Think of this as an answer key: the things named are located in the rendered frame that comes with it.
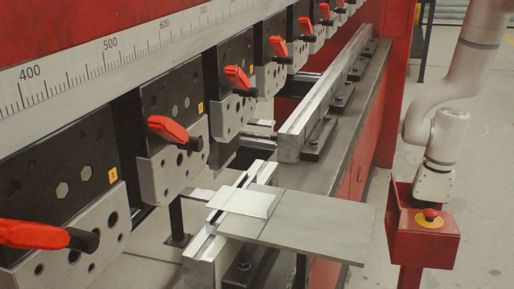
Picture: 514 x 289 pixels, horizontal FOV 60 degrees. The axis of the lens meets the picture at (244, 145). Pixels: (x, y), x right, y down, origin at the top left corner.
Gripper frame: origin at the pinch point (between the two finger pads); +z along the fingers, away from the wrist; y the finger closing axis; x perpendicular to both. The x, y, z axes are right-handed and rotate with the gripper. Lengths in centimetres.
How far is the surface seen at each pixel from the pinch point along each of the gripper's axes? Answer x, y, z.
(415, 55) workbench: 362, 63, 42
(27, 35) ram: -85, -58, -63
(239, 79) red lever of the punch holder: -54, -47, -51
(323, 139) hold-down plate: 10.5, -31.2, -13.6
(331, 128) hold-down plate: 20.0, -28.7, -13.6
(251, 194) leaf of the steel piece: -39, -46, -22
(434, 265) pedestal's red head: -15.1, 1.7, 6.7
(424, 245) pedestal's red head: -15.1, -2.3, 0.9
